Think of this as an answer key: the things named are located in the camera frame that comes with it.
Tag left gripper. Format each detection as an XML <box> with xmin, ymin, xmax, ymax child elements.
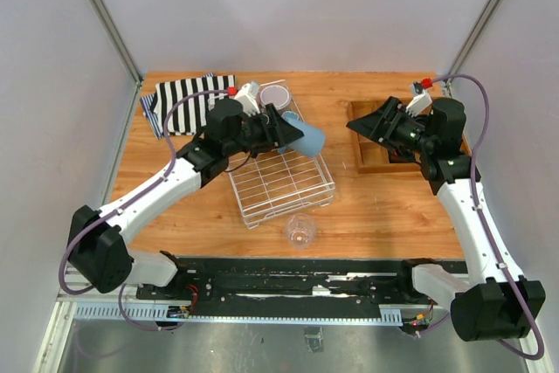
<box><xmin>225</xmin><ymin>103</ymin><xmax>303</xmax><ymax>156</ymax></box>

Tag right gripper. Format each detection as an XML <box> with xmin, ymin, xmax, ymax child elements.
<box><xmin>347</xmin><ymin>96</ymin><xmax>435</xmax><ymax>155</ymax></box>

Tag plain blue cup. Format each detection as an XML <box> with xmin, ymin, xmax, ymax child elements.
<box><xmin>288</xmin><ymin>120</ymin><xmax>326</xmax><ymax>158</ymax></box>

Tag lilac grey mug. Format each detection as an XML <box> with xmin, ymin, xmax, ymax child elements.
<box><xmin>259</xmin><ymin>85</ymin><xmax>292</xmax><ymax>113</ymax></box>

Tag clear glass cup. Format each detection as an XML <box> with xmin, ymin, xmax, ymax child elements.
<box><xmin>284</xmin><ymin>213</ymin><xmax>317</xmax><ymax>248</ymax></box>

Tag blue floral mug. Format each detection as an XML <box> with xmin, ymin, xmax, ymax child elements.
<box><xmin>277</xmin><ymin>116</ymin><xmax>304</xmax><ymax>154</ymax></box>

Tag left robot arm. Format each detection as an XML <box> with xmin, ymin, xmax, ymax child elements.
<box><xmin>63</xmin><ymin>99</ymin><xmax>304</xmax><ymax>300</ymax></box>

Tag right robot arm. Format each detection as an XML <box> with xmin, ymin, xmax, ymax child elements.
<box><xmin>346</xmin><ymin>97</ymin><xmax>546</xmax><ymax>342</ymax></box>

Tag wooden compartment tray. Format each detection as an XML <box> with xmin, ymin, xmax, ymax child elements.
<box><xmin>347</xmin><ymin>98</ymin><xmax>466</xmax><ymax>181</ymax></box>

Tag black white striped cloth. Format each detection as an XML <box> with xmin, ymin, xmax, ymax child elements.
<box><xmin>153</xmin><ymin>74</ymin><xmax>238</xmax><ymax>137</ymax></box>

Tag white wire dish rack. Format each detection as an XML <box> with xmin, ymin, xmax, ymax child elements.
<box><xmin>228</xmin><ymin>79</ymin><xmax>335</xmax><ymax>229</ymax></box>

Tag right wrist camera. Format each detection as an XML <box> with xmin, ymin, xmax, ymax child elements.
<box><xmin>405</xmin><ymin>78</ymin><xmax>433</xmax><ymax>117</ymax></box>

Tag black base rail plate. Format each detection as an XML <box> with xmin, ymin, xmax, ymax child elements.
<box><xmin>136</xmin><ymin>257</ymin><xmax>431</xmax><ymax>321</ymax></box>

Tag grey slotted cable duct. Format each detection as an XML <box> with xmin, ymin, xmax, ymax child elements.
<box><xmin>72</xmin><ymin>305</ymin><xmax>403</xmax><ymax>327</ymax></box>

